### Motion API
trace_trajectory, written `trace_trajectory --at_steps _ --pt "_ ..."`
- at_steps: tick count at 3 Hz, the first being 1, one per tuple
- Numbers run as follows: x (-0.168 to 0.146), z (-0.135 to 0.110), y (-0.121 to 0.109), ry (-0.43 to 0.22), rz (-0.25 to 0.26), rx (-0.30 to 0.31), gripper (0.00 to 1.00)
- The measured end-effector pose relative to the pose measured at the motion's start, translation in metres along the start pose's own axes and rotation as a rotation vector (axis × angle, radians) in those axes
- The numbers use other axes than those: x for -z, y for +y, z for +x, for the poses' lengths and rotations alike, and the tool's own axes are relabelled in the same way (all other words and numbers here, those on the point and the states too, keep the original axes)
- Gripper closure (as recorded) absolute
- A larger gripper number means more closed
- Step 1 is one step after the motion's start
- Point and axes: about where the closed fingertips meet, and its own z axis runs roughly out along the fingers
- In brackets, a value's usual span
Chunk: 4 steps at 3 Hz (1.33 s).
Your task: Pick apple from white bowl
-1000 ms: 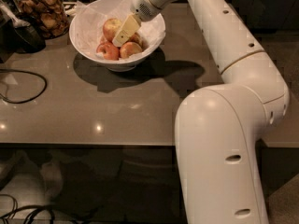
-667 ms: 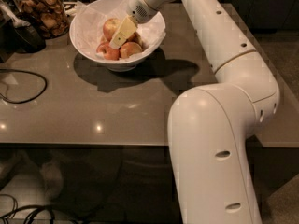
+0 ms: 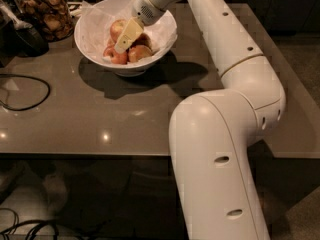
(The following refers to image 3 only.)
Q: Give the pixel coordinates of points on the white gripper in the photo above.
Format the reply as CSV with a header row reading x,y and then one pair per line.
x,y
145,9

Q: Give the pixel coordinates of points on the red yellow apple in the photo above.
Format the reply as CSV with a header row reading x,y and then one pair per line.
x,y
116,29

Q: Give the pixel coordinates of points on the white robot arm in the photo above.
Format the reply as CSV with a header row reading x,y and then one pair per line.
x,y
209,132

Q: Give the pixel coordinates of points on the back right red apple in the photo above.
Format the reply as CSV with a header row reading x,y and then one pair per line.
x,y
143,39

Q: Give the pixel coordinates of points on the front right red apple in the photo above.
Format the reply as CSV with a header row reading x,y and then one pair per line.
x,y
139,52

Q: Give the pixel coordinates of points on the front left red apple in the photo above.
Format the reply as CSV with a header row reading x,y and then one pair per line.
x,y
114,57

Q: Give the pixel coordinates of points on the white paper bowl liner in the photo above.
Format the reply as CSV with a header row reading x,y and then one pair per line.
x,y
96,24

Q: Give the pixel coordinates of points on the white ceramic bowl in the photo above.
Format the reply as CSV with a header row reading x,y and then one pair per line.
x,y
90,34

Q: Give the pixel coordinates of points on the glass jar of dried chips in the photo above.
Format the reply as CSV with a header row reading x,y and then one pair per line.
x,y
52,17

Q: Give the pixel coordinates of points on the black kitchen appliance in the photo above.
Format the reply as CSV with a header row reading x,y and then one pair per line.
x,y
18,37

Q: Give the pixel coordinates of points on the white cloth on floor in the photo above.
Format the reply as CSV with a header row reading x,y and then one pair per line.
x,y
32,200

